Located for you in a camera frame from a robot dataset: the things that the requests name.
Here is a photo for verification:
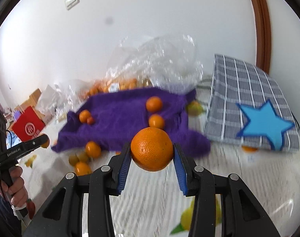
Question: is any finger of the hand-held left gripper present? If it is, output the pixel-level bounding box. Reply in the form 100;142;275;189
22;134;50;154

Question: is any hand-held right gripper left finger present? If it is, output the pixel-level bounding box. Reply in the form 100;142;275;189
23;142;133;237

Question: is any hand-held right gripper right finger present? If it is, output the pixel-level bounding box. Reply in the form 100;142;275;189
173;143;282;237

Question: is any purple towel-lined tray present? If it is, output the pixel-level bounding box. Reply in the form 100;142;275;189
51;87;212;153

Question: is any person's left hand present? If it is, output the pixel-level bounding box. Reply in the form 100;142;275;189
6;165;28;205

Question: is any red paper bag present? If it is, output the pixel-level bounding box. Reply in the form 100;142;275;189
11;106;46;142

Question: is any white plastic bag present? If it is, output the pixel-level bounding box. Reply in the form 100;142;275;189
37;84;59;124

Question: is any greenish orange pair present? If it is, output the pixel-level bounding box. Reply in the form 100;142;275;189
77;152;90;163

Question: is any fruit-print tablecloth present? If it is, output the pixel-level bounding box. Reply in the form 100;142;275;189
17;86;300;237

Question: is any small clear plastic bag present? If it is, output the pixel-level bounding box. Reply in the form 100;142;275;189
54;79;91;120

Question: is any dark clothing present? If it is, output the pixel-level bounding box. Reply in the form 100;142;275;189
0;197;22;237

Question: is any pile of bagged oranges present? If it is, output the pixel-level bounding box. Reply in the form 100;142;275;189
89;78;151;95

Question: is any grey checked cushion blue star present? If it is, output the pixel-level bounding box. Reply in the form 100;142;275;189
204;54;300;154

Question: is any large clear plastic bag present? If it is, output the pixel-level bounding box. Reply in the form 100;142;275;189
107;34;205;92

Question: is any white light switch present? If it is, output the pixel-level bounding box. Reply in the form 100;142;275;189
64;0;80;11

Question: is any brown wooden door frame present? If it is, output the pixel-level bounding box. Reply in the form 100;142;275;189
244;0;272;74

